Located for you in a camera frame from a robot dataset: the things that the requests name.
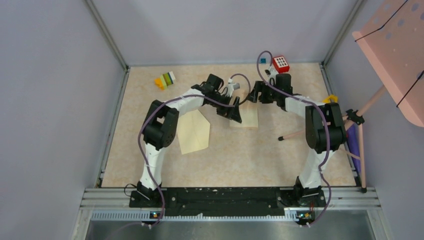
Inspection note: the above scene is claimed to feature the cream yellow envelope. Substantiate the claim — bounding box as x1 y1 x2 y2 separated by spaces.
176 110 211 155

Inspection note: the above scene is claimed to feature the striped toy block stack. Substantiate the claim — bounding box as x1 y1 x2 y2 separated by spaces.
154 71 176 90

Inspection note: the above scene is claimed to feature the purple rolled mat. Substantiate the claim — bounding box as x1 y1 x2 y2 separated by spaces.
346 125 361 173

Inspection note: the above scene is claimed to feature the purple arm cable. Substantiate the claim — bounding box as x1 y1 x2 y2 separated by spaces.
105 73 252 240
256 50 333 228

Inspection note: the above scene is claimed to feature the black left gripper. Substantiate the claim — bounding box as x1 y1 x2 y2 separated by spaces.
207 92 241 123

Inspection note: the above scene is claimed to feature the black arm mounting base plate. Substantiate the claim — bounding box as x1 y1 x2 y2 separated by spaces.
129 187 326 217

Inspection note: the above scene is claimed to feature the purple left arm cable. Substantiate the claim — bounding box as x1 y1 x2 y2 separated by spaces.
105 73 252 240

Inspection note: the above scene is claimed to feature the yellow triangle toy block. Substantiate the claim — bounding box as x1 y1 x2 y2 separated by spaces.
322 94 338 104

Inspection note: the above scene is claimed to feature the red grid toy block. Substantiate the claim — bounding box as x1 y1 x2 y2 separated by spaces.
272 55 290 74

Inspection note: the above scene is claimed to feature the pink music stand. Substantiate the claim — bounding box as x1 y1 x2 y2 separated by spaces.
277 0 424 194

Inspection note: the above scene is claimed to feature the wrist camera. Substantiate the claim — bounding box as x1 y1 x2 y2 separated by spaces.
223 78 240 97
265 65 278 81

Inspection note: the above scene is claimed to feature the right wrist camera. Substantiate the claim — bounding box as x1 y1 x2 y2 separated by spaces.
265 65 278 81

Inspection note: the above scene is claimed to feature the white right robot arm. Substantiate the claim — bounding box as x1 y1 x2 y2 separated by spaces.
248 70 347 206

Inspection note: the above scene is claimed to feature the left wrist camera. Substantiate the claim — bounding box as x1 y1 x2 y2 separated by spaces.
223 78 240 97

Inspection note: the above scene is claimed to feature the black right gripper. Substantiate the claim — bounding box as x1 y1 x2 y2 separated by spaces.
246 81 281 104

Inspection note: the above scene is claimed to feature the aluminium frame rail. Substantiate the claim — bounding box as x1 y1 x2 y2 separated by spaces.
72 187 392 240

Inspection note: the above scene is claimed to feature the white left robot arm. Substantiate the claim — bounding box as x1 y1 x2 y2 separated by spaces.
135 74 242 207

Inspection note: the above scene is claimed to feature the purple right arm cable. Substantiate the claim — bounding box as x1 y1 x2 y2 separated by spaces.
256 50 333 228

